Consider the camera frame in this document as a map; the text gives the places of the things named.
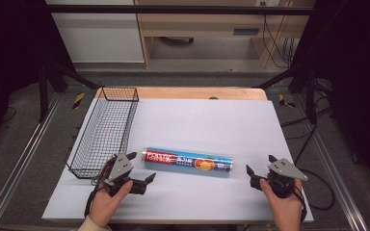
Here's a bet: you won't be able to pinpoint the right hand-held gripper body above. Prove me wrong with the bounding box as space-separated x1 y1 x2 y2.
250 159 309 198

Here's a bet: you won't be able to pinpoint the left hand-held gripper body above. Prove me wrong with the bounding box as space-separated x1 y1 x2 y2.
103 153 148 197

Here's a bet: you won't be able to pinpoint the black wire basket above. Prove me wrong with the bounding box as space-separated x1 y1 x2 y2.
65 85 140 180

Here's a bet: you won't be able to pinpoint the red and blue box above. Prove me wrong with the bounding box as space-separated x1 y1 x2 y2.
142 146 234 178

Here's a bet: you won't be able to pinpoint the person's left hand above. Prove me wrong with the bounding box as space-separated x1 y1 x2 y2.
88 180 134 228

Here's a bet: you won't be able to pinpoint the person's right hand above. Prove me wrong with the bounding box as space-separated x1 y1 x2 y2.
259 177 304 231

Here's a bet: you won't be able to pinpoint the yellow black tape piece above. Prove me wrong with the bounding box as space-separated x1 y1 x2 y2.
72 92 86 110
277 93 297 109

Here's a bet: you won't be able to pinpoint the white table mat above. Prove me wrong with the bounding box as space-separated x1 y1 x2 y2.
41 98 314 224

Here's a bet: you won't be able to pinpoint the wooden table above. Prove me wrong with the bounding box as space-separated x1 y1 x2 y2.
94 86 269 101

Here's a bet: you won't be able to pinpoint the dark curtain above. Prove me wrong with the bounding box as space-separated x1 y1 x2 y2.
288 0 370 191
0 0 75 155

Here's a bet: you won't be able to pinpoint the white cabinet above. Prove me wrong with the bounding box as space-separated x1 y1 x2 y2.
45 0 145 64

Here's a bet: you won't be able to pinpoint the wooden desk shelf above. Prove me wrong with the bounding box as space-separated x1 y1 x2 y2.
134 0 316 69

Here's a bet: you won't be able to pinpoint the black floor cable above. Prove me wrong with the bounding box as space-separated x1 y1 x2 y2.
279 86 333 166

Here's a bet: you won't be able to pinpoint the aluminium floor rail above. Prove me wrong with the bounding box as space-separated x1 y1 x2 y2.
0 91 63 231
292 95 369 231

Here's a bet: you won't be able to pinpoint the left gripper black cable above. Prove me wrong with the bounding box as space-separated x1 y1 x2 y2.
83 184 110 218

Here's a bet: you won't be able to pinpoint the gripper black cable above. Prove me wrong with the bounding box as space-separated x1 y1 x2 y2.
293 167 336 223
83 184 110 218

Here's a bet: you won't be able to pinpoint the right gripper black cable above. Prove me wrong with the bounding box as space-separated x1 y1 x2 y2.
293 167 336 223

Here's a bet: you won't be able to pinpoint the black frame stand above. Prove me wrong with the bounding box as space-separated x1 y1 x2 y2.
38 60 99 123
252 62 319 125

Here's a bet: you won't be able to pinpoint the hanging black cables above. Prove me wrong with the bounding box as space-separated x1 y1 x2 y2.
261 2 296 69

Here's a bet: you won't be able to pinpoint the black horizontal frame bar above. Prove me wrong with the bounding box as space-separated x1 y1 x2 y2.
43 4 316 16

